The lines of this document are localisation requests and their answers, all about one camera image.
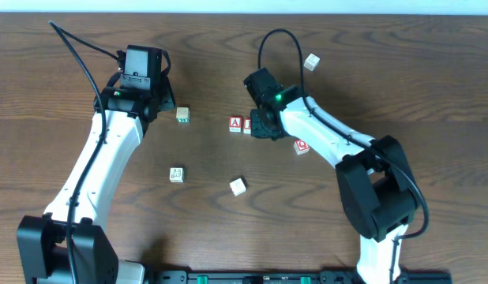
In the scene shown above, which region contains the red letter I block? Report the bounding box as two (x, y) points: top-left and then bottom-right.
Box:
(243, 118), (252, 134)

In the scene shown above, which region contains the red letter A block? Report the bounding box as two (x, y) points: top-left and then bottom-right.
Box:
(229, 116), (242, 133)

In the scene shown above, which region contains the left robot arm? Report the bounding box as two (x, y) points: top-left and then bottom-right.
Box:
(17, 74), (175, 283)

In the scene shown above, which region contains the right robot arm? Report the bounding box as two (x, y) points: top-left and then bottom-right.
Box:
(245, 83), (426, 283)

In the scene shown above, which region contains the white block green side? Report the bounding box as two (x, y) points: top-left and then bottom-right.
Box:
(176, 107), (190, 123)

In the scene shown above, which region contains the red letter Q block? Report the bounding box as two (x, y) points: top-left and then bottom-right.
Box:
(294, 140), (310, 155)

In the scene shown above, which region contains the plain white tilted block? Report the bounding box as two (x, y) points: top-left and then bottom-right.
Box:
(229, 177), (246, 196)

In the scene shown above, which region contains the white block top right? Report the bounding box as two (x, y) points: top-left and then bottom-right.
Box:
(303, 54), (320, 72)

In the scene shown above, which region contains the white block picture face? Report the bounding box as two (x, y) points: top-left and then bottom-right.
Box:
(169, 167), (185, 183)

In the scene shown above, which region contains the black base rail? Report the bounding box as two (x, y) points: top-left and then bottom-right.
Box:
(148, 269), (452, 284)

